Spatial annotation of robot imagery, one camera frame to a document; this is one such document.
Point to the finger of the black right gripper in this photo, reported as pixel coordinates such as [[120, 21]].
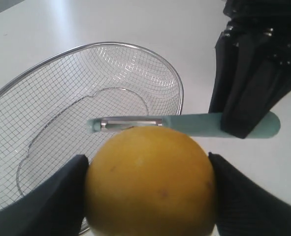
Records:
[[262, 78]]

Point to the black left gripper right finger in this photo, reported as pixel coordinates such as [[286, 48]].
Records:
[[246, 209]]

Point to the yellow lemon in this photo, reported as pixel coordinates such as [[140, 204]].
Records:
[[151, 181]]

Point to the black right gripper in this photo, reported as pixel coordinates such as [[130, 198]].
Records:
[[266, 21]]

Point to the teal handled peeler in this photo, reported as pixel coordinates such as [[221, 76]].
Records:
[[196, 125]]

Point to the oval wire mesh basket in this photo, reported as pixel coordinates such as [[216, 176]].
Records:
[[43, 111]]

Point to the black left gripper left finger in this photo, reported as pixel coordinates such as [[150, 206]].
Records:
[[55, 208]]

